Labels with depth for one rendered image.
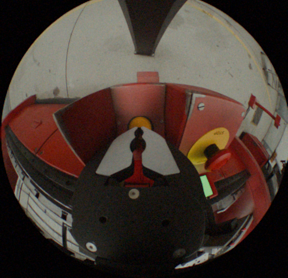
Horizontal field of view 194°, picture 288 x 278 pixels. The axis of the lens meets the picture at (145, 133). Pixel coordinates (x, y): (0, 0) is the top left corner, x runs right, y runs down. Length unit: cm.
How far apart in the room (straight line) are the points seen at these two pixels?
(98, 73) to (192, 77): 92
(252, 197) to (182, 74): 144
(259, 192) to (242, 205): 24
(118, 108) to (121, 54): 78
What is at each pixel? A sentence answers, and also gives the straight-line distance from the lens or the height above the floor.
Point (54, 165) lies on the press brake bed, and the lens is 39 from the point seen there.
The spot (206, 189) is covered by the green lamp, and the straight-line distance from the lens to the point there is 20.
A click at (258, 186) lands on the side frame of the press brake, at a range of 118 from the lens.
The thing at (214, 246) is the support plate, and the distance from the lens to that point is 30.
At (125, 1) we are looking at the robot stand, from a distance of 31.
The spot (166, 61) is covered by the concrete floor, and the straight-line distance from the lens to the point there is 88.
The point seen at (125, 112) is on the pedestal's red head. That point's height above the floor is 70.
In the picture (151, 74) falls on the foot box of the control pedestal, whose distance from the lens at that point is 84.
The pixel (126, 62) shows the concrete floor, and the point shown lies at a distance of 87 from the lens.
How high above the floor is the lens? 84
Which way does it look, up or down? 53 degrees down
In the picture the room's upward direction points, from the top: 177 degrees clockwise
